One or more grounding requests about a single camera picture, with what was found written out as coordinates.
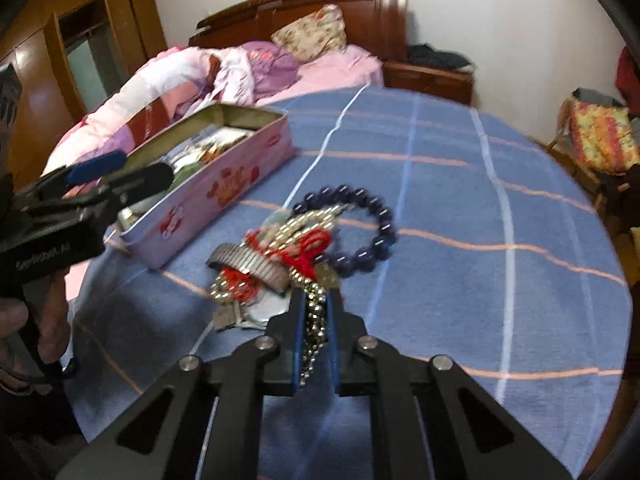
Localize silver ball bead chain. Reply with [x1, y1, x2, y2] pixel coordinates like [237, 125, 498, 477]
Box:
[297, 278, 330, 388]

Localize silver metal watch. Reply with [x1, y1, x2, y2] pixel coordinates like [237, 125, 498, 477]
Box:
[206, 243, 292, 332]

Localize white pearl bracelet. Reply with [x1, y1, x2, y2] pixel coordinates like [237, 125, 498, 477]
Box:
[209, 204, 346, 306]

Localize dark purple bead bracelet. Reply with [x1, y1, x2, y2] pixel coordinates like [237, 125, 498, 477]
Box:
[292, 184, 399, 280]

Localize red string bracelet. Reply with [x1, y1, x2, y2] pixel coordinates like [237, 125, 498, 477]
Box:
[219, 226, 334, 306]

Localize person's hand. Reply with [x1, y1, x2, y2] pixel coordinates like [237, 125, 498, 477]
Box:
[1, 269, 74, 396]

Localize pink tin box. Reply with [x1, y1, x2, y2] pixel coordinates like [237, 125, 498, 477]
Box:
[116, 103, 295, 270]

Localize pink patchwork quilt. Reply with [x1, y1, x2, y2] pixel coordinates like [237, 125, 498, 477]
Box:
[43, 47, 254, 174]

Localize wooden wardrobe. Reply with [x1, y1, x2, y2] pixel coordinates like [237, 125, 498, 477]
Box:
[1, 0, 167, 186]

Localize purple garment on bed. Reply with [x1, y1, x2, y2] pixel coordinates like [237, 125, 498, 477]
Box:
[241, 41, 299, 101]

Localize blue plaid tablecloth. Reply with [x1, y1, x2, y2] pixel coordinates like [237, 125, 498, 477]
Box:
[67, 87, 632, 474]

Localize floral pillow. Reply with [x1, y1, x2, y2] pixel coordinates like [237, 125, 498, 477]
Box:
[270, 4, 347, 64]

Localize pink bed sheet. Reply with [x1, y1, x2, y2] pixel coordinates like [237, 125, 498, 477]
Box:
[255, 44, 384, 107]

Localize wooden bed headboard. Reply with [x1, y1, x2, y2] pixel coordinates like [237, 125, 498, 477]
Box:
[188, 0, 409, 61]

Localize rattan chair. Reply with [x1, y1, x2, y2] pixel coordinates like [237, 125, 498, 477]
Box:
[548, 88, 639, 228]

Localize dark clothes on nightstand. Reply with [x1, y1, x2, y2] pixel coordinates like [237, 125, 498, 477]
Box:
[408, 44, 475, 73]

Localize wooden nightstand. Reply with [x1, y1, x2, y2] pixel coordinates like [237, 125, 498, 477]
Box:
[383, 61, 474, 105]

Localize colourful patterned cushion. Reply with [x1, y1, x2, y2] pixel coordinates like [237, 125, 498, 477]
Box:
[559, 98, 639, 174]

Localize hanging dark clothes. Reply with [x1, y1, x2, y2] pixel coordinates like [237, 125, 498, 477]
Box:
[615, 47, 640, 116]

